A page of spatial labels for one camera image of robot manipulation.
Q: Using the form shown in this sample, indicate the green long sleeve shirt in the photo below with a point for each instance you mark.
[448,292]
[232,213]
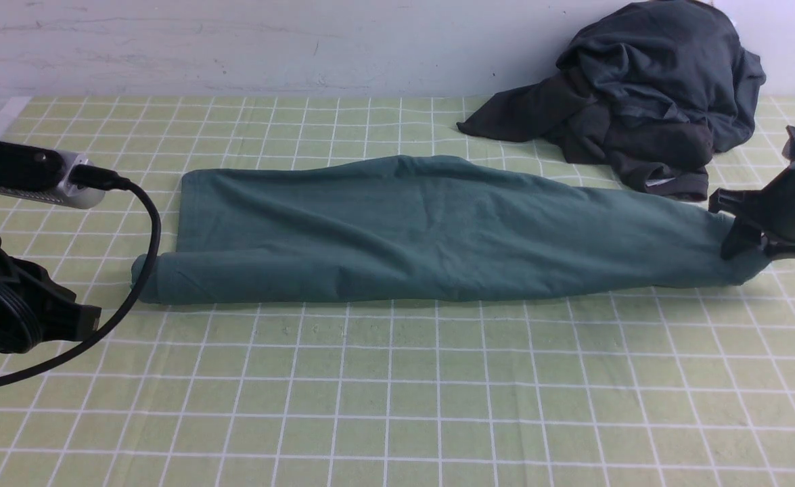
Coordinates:
[429,228]

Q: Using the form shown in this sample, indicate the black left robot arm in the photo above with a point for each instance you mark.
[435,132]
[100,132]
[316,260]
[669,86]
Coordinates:
[12,330]

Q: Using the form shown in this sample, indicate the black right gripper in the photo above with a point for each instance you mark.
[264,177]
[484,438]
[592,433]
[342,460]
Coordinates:
[774,233]

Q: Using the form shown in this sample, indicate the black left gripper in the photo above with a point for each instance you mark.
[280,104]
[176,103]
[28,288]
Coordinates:
[48,310]

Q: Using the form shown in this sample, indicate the dark teal crumpled shirt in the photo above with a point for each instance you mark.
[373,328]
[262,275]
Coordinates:
[672,61]

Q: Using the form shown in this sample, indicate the green checkered tablecloth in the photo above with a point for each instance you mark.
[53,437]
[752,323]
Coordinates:
[647,387]

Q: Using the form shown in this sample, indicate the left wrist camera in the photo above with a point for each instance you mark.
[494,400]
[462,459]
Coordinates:
[58,177]

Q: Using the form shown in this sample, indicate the dark brown crumpled garment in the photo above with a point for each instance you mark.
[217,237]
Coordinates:
[662,158]

